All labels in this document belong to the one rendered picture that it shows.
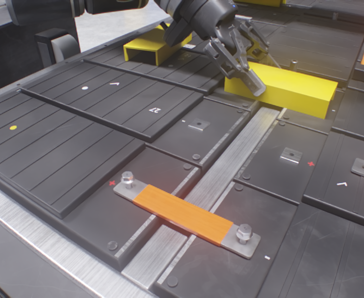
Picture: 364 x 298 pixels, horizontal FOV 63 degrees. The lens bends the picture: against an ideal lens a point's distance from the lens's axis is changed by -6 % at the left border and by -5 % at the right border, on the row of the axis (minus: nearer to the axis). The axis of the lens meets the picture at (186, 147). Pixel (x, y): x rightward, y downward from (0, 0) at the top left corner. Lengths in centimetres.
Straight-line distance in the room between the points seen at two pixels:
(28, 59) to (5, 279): 144
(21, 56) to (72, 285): 144
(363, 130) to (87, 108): 38
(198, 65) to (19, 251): 42
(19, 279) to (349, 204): 31
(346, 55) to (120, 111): 46
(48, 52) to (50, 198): 55
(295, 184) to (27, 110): 38
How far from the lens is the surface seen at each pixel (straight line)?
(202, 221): 29
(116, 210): 31
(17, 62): 163
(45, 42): 82
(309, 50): 68
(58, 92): 53
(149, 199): 31
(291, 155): 38
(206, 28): 49
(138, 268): 28
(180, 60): 60
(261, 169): 36
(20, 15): 66
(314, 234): 29
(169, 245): 29
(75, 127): 42
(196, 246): 28
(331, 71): 60
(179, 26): 52
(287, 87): 47
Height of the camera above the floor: 122
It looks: 37 degrees down
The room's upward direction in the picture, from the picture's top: 1 degrees counter-clockwise
